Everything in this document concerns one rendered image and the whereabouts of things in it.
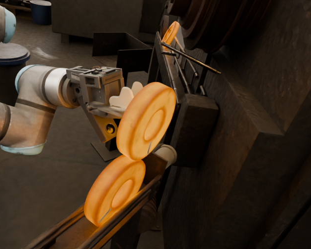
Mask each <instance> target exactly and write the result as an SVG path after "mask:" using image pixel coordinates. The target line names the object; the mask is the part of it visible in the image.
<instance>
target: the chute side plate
mask: <svg viewBox="0 0 311 249"><path fill-rule="evenodd" d="M155 49H156V54H157V59H158V63H159V62H160V73H161V78H162V83H163V84H164V85H166V86H168V87H170V88H172V89H173V87H172V81H171V78H170V75H169V71H168V68H167V65H166V62H165V58H164V55H163V54H161V51H162V48H161V45H160V41H159V38H158V34H157V33H156V36H155ZM175 109H176V105H175ZM175 109H174V113H175ZM174 113H173V116H174ZM173 116H172V119H171V122H170V125H171V124H172V120H173Z"/></svg>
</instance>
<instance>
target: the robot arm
mask: <svg viewBox="0 0 311 249"><path fill-rule="evenodd" d="M15 28H16V18H15V16H14V14H13V13H11V12H10V11H8V10H7V9H5V7H2V6H0V42H2V43H9V42H10V40H11V39H12V37H13V35H14V32H15ZM94 67H99V68H94ZM94 67H93V68H91V69H90V70H88V69H83V66H77V67H74V68H70V69H66V68H57V67H49V66H45V65H40V64H38V65H29V66H26V67H24V68H23V69H21V70H20V71H19V73H18V74H17V76H16V79H15V87H16V90H17V92H18V94H19V95H18V97H17V101H16V103H15V106H14V107H12V106H9V105H6V104H4V103H0V147H1V149H2V150H4V151H7V152H10V153H15V154H22V155H37V154H39V153H40V152H41V151H42V150H43V147H44V144H45V143H46V138H47V135H48V132H49V129H50V126H51V123H52V120H53V117H54V114H55V111H56V108H57V106H60V107H64V108H68V109H75V108H77V107H79V106H81V107H82V109H83V111H84V112H85V114H86V116H87V118H88V120H89V121H90V123H91V125H92V127H93V129H94V130H95V132H96V134H97V136H98V138H99V139H100V141H101V142H102V143H105V142H107V141H109V140H111V139H112V138H114V137H116V136H117V130H118V127H117V125H116V123H115V121H114V120H113V119H121V118H122V116H123V114H124V112H125V110H126V108H127V106H128V105H129V103H130V102H131V100H132V99H133V98H134V96H135V95H136V94H137V93H138V92H139V91H140V90H141V89H142V88H143V86H142V84H141V83H140V82H134V83H133V86H132V89H130V88H128V87H124V78H123V77H122V69H120V68H111V67H100V66H94Z"/></svg>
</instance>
